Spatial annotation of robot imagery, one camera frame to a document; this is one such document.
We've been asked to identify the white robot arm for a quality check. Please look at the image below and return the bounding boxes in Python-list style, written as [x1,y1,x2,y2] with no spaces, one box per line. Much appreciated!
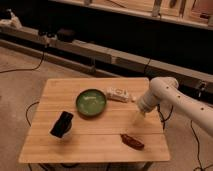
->
[136,77,213,137]

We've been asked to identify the green ceramic bowl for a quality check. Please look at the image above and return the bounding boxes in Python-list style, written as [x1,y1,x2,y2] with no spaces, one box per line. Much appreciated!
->
[76,89,107,117]

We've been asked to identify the wooden table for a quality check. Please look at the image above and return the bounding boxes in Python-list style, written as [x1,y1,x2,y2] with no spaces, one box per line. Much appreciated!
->
[19,78,170,163]

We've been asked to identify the black device on ledge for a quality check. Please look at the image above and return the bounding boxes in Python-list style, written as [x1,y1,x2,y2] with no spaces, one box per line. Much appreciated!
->
[57,28,76,42]

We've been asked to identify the white object on ledge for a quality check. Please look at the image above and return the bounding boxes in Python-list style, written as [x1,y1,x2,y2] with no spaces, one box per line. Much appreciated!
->
[0,9,22,29]

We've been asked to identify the black cables at right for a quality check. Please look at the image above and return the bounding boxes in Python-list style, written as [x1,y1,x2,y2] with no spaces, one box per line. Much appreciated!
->
[156,103,213,171]

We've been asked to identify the black cable near table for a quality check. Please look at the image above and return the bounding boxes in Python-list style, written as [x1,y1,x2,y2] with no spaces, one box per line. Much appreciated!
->
[25,100,40,128]

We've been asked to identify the black cable on floor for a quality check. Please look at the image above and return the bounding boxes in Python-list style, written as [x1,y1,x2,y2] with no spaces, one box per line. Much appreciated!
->
[0,46,46,75]

